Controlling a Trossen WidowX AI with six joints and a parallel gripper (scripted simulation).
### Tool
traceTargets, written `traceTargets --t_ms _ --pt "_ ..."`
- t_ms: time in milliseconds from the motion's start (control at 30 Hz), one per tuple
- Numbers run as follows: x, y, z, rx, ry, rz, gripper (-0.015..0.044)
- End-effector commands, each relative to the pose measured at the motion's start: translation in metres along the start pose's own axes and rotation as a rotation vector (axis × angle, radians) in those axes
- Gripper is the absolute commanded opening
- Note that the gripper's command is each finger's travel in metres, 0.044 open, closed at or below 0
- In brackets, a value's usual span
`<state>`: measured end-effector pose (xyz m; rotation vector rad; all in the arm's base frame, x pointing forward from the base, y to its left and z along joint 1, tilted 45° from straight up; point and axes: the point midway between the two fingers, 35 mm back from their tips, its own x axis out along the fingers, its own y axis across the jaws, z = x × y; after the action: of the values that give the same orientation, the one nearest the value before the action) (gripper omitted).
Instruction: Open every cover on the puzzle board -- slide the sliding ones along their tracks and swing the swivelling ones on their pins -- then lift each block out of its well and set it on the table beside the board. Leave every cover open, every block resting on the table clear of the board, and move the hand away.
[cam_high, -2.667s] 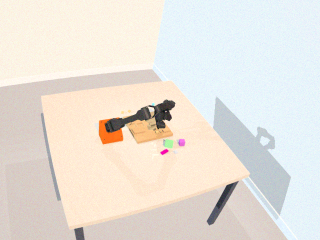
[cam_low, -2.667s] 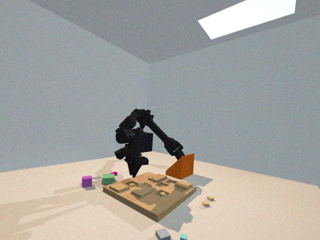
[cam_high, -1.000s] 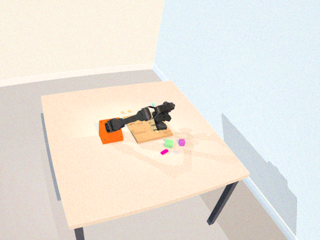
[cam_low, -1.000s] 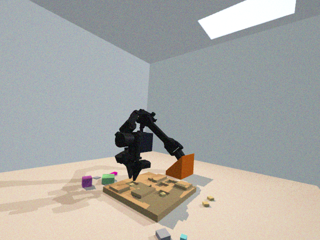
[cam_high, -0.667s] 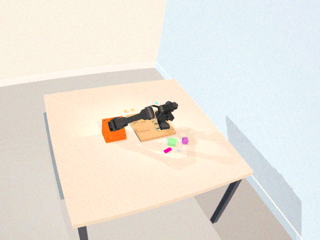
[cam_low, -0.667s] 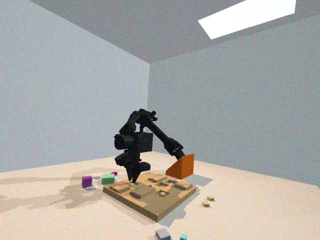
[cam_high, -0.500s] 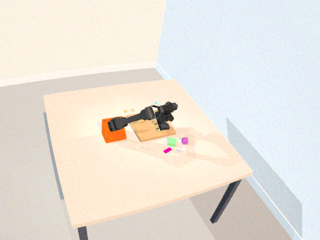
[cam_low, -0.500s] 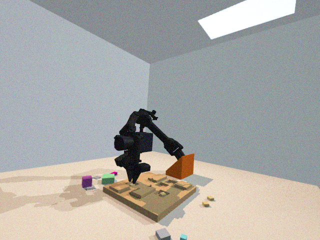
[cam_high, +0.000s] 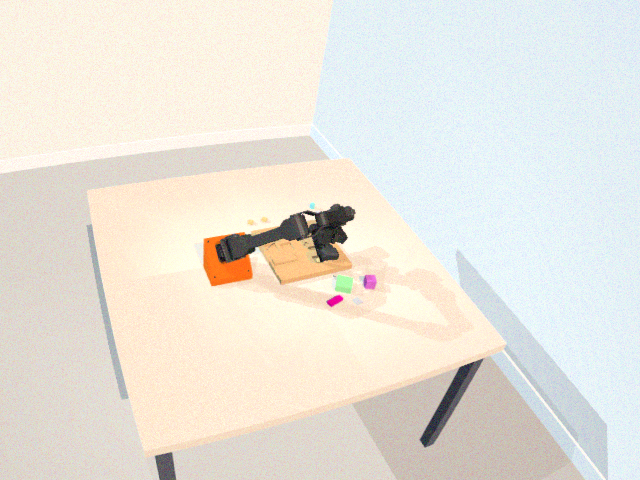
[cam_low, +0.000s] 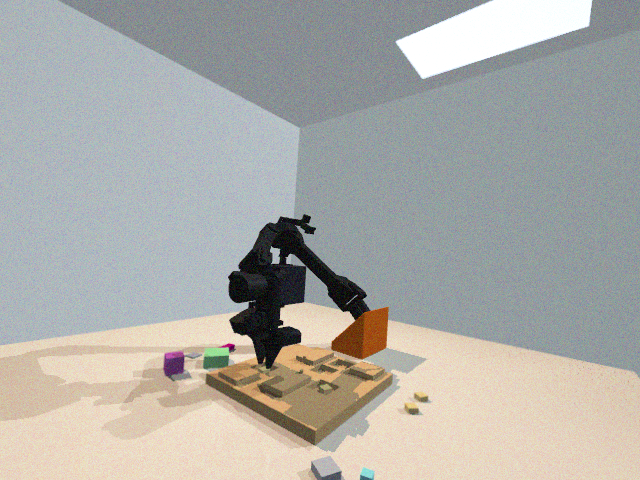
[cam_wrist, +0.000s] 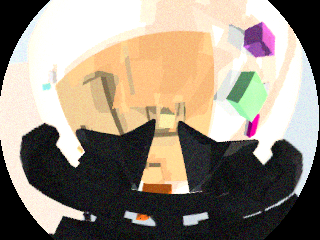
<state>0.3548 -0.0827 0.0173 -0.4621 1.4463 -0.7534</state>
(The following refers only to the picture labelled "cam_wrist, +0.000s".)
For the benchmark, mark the purple cube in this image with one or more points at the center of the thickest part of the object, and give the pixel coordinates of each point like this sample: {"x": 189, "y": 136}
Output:
{"x": 259, "y": 40}

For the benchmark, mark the magenta rectangular block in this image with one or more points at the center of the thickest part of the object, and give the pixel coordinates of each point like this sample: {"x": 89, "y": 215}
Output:
{"x": 252, "y": 125}

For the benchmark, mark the green block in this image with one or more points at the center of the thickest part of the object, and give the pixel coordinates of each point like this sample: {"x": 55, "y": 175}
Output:
{"x": 247, "y": 95}

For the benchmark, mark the teal block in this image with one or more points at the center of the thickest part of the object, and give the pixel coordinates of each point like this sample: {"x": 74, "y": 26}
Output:
{"x": 46, "y": 86}

